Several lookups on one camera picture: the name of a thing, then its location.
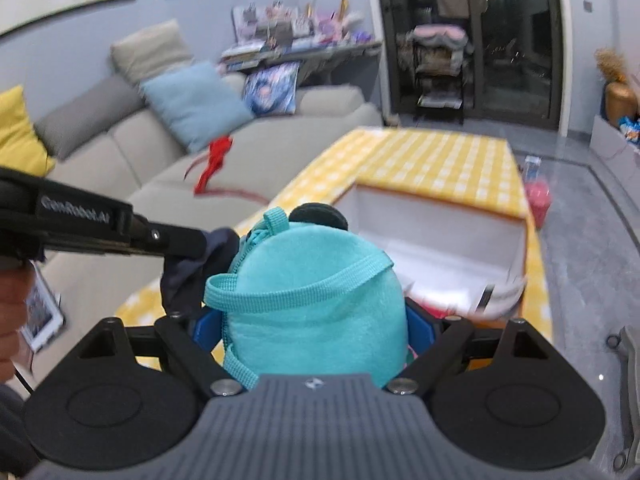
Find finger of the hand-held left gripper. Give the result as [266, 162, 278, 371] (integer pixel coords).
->
[130, 214, 209, 259]

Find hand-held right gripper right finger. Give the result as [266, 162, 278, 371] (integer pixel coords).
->
[387, 300, 566, 395]

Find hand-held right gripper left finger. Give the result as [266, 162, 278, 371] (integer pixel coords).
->
[75, 306, 253, 397]

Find navy cloth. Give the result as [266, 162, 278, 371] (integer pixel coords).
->
[160, 227, 242, 319]

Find white storage box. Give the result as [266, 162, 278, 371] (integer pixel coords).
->
[329, 179, 532, 372]

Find teal plush pouch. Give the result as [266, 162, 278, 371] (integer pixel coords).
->
[204, 202, 414, 392]

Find person's left hand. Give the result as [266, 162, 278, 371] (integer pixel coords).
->
[0, 259, 39, 384]

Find beige sofa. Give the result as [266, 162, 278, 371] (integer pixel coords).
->
[0, 74, 385, 361]

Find red ribbon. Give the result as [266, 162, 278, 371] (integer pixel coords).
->
[184, 134, 272, 207]

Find yellow pillow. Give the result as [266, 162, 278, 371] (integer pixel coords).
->
[0, 84, 57, 179]

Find tablet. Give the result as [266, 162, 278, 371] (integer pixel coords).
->
[21, 274, 66, 354]

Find light blue pillow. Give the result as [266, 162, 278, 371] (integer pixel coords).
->
[139, 61, 254, 154]

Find pink bin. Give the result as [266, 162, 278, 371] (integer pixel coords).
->
[522, 180, 554, 232]

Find printed cushion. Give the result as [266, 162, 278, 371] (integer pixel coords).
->
[242, 61, 301, 116]

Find beige pillow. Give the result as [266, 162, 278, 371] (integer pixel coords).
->
[109, 18, 194, 86]

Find blue white packet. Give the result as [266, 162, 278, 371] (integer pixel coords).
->
[522, 155, 544, 184]

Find black shelf rack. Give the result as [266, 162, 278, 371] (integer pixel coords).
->
[406, 25, 469, 124]

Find cluttered side table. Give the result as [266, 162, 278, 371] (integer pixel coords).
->
[220, 0, 374, 68]

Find white cabinet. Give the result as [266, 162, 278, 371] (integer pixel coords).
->
[589, 114, 640, 162]

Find pink cushion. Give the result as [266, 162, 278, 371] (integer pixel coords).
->
[407, 24, 469, 47]

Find glass sliding door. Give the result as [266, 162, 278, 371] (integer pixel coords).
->
[374, 0, 572, 132]

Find gold vase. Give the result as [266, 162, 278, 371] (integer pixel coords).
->
[604, 82, 639, 129]

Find dried flowers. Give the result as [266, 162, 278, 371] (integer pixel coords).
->
[594, 48, 632, 84]

